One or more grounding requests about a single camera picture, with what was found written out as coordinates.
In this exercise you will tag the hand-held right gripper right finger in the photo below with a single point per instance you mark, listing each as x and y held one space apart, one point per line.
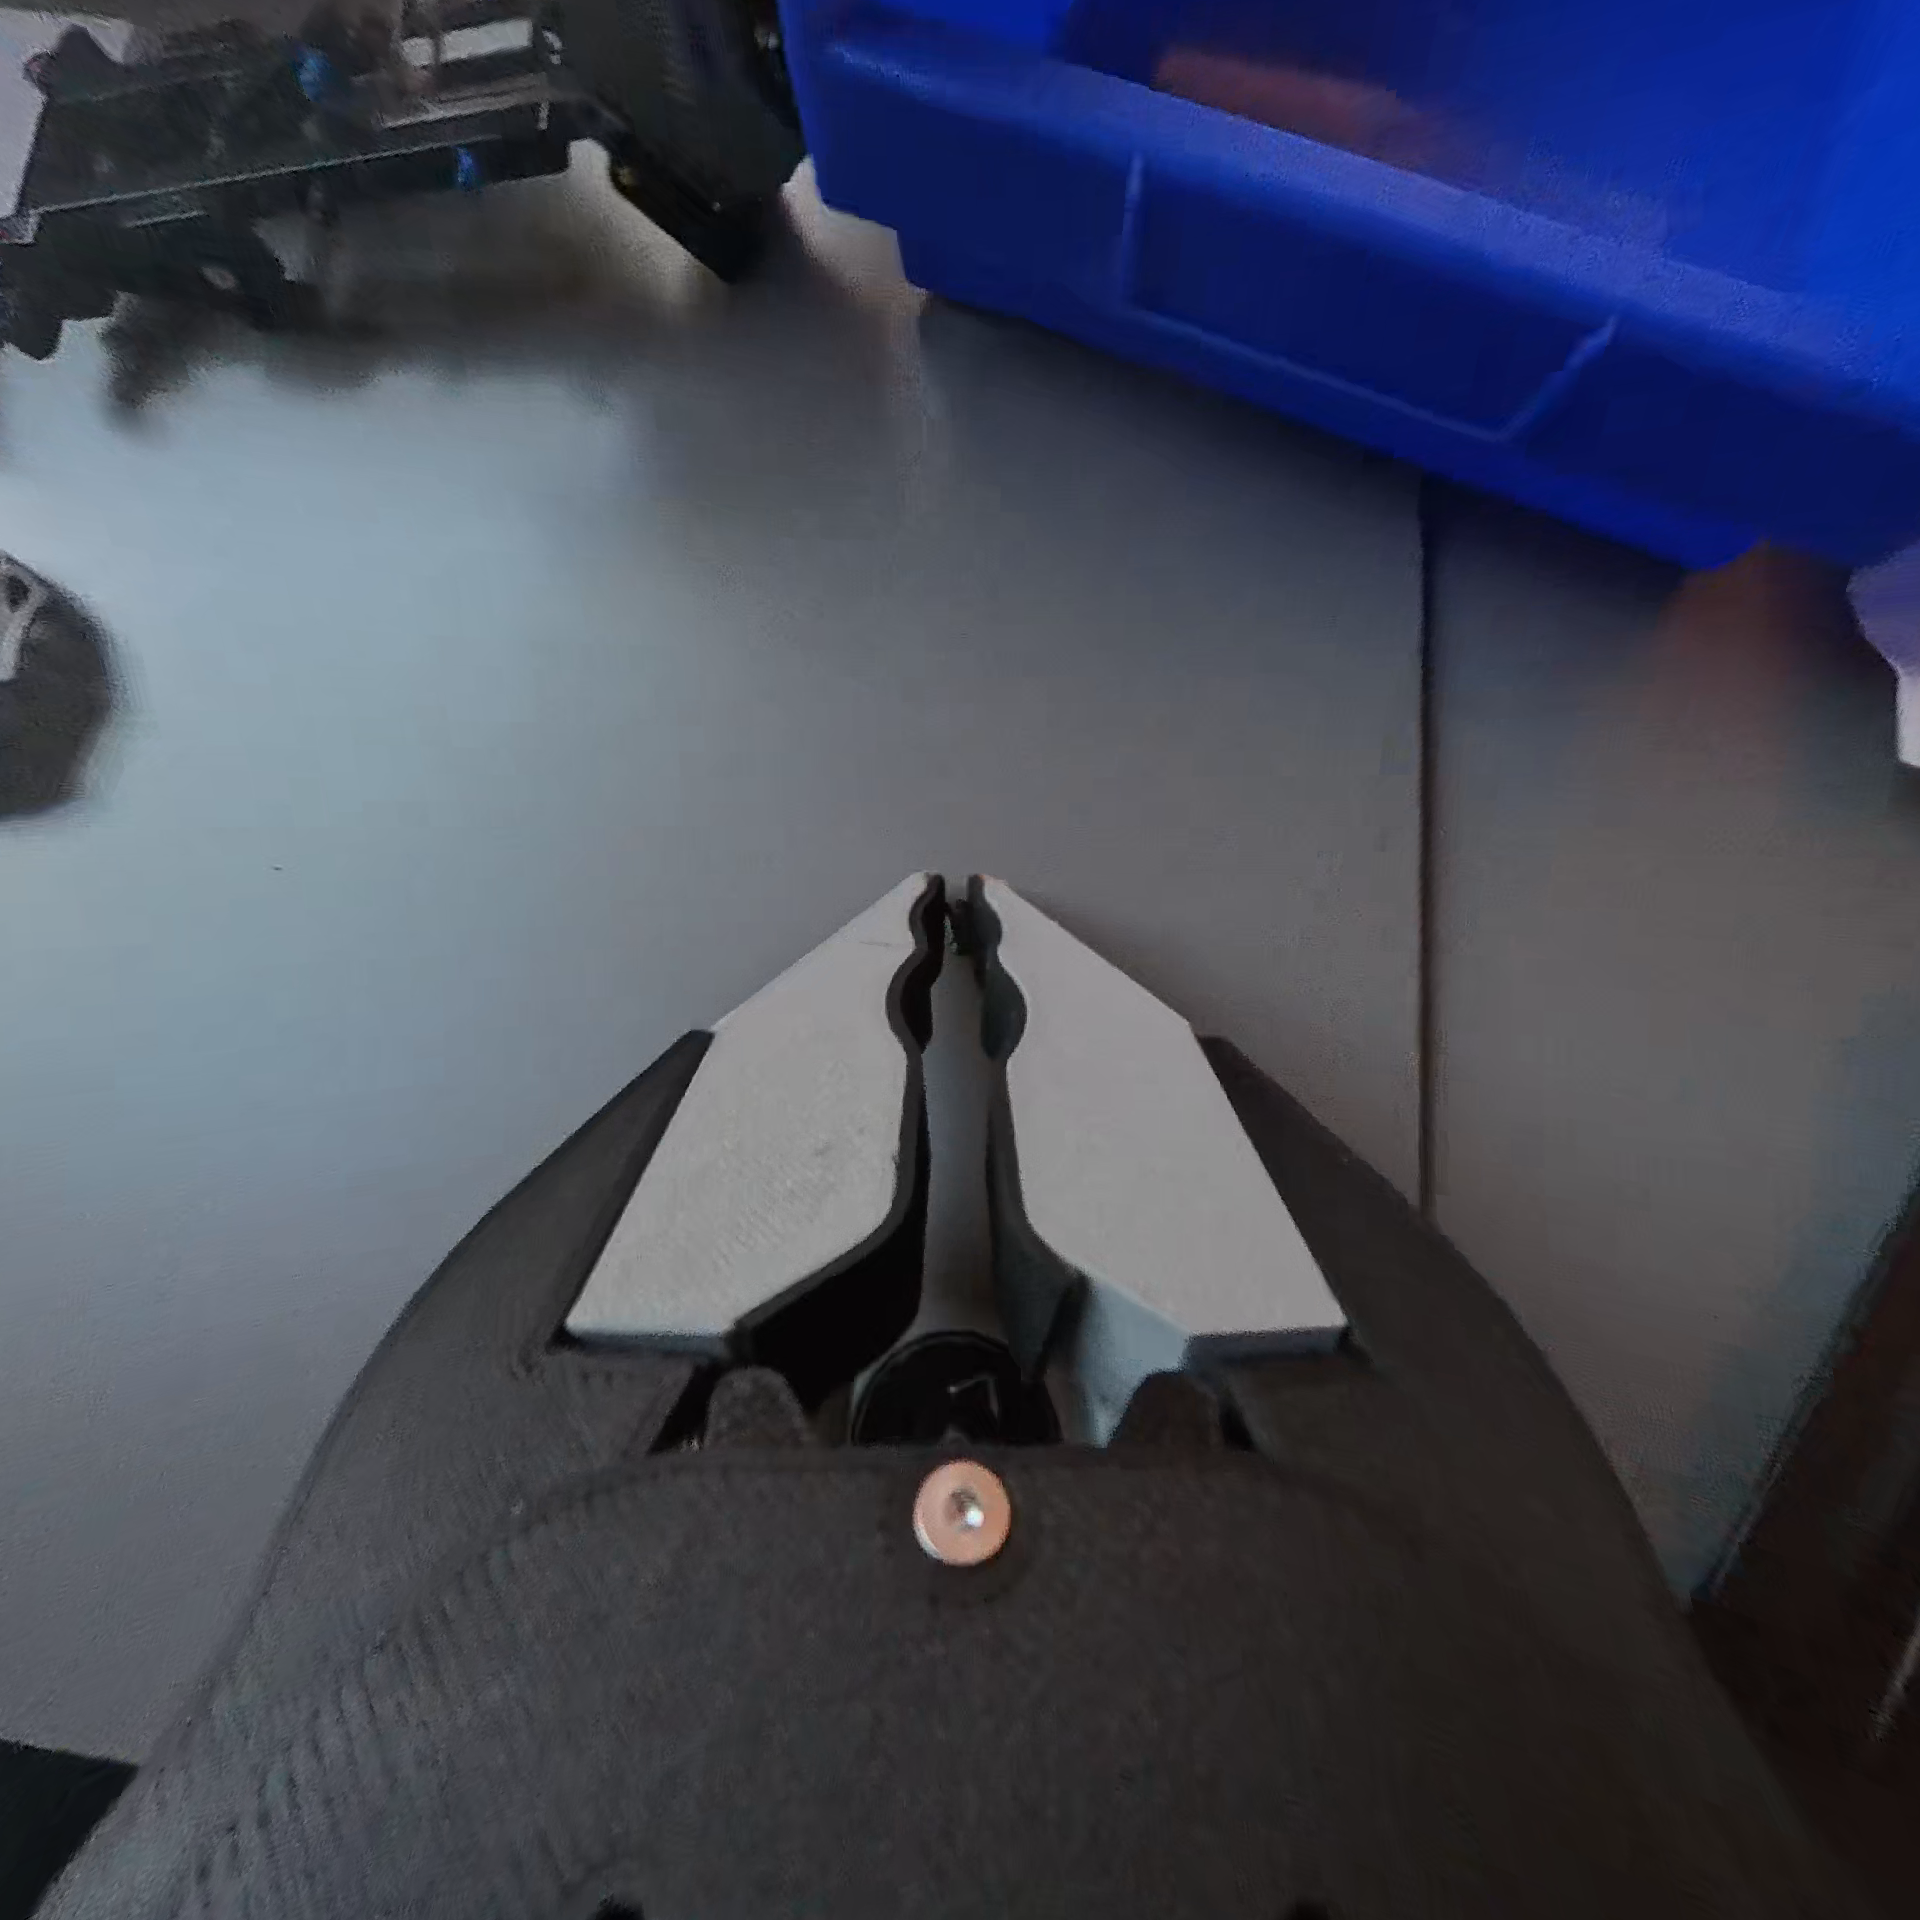
1171 1185

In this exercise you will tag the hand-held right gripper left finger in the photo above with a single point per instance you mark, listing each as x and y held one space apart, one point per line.
751 1185

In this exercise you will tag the black lego wheel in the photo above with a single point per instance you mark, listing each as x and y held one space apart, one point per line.
45 704

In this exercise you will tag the black lego vehicle chassis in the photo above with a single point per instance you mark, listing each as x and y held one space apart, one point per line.
301 150

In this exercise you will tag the blue plastic bin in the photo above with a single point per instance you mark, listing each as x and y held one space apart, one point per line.
1350 225

